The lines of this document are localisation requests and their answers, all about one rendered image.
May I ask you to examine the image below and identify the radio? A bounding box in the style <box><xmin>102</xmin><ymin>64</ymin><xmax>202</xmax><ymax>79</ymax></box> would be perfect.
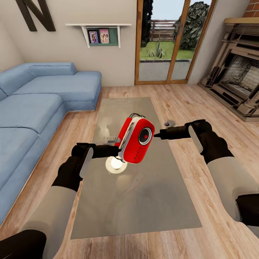
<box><xmin>115</xmin><ymin>113</ymin><xmax>155</xmax><ymax>164</ymax></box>

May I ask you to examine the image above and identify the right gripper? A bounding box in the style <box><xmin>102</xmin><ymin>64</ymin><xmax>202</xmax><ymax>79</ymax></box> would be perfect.
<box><xmin>154</xmin><ymin>126</ymin><xmax>180</xmax><ymax>140</ymax></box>

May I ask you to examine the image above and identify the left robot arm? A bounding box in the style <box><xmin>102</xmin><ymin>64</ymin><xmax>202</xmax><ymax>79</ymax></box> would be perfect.
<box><xmin>0</xmin><ymin>136</ymin><xmax>121</xmax><ymax>259</ymax></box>

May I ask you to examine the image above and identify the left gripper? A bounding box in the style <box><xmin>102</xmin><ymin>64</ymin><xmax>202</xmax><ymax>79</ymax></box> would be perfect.
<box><xmin>100</xmin><ymin>144</ymin><xmax>121</xmax><ymax>158</ymax></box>

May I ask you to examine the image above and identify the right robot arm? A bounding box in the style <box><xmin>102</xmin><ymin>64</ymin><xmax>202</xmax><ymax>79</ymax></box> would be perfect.
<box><xmin>154</xmin><ymin>119</ymin><xmax>259</xmax><ymax>239</ymax></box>

